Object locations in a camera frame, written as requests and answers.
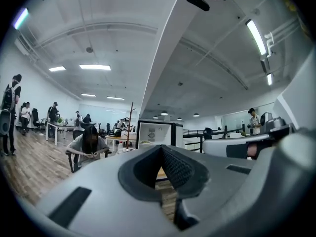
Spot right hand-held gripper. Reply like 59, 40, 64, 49
201, 111, 297, 159

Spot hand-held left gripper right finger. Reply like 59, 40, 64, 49
160, 144, 259, 232

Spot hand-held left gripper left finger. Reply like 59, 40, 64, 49
34, 144, 179, 237

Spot black metal railing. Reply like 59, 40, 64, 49
182, 127, 250, 154

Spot black office chair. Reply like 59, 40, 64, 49
202, 127, 214, 141
31, 108, 45, 133

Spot dark wooden chair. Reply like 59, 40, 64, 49
65, 149, 112, 174

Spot wooden table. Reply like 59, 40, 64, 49
104, 134, 138, 153

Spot wooden coat rack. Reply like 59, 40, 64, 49
125, 101, 137, 149

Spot white table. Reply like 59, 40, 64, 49
45, 121, 78, 147

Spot white ceiling pipes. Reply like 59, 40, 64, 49
263, 32, 277, 58

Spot grey backpack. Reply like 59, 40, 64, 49
1, 83, 17, 112

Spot black head-worn camera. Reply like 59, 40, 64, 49
185, 0, 211, 12

